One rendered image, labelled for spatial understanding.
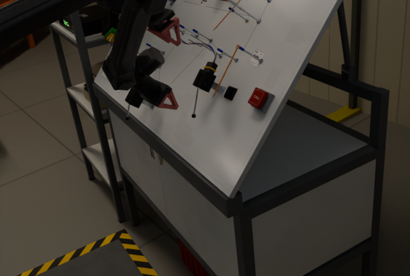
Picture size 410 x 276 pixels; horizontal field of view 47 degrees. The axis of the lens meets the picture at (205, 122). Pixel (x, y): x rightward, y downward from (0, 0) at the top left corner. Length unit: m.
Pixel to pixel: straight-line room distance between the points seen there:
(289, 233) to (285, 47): 0.59
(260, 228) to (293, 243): 0.18
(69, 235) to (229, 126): 1.58
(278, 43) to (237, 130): 0.28
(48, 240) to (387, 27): 2.49
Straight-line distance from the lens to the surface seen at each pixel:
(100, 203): 2.96
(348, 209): 1.72
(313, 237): 1.66
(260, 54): 1.44
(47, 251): 2.74
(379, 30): 3.45
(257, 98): 1.32
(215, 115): 1.47
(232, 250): 1.54
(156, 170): 1.94
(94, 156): 2.97
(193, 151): 1.49
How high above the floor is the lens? 1.65
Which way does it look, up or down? 27 degrees down
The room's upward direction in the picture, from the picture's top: 7 degrees counter-clockwise
